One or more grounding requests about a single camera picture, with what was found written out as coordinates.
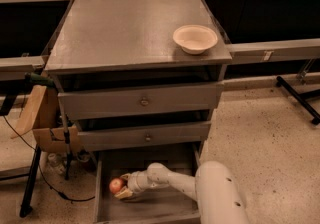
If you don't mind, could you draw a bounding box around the grey middle drawer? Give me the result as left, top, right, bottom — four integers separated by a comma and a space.
78, 121, 211, 151

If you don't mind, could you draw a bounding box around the grey metal rail right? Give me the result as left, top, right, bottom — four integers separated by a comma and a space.
227, 38, 320, 65

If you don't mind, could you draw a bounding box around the grey metal rail left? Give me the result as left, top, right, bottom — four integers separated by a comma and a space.
0, 55, 48, 81

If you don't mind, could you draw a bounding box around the grey open bottom drawer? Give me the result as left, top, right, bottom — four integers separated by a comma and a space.
94, 143, 200, 224

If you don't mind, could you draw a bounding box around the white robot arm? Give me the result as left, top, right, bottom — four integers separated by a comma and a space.
109, 161, 250, 224

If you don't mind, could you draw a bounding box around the black cable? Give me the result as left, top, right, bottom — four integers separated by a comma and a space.
2, 114, 96, 203

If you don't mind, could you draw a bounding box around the black tripod stand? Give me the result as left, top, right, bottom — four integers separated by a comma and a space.
19, 114, 73, 218

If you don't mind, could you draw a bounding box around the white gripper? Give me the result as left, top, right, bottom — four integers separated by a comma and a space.
115, 171, 156, 200

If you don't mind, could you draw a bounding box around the green handled tool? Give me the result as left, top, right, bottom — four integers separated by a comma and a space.
25, 73, 55, 88

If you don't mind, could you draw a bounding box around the red apple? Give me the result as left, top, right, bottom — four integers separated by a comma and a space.
109, 178, 125, 194

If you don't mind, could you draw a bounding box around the black floor bar stand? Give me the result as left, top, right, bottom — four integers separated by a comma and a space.
276, 76, 320, 126

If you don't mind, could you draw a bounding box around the grey metal rail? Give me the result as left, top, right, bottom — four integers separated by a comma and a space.
0, 55, 48, 81
227, 38, 320, 65

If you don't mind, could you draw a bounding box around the grey top drawer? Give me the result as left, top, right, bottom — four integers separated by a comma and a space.
59, 82, 224, 120

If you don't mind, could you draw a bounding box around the grey wooden drawer cabinet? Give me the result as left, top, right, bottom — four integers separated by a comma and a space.
44, 0, 233, 156

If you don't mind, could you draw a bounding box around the white paper bowl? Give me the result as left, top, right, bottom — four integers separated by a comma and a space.
173, 25, 218, 55

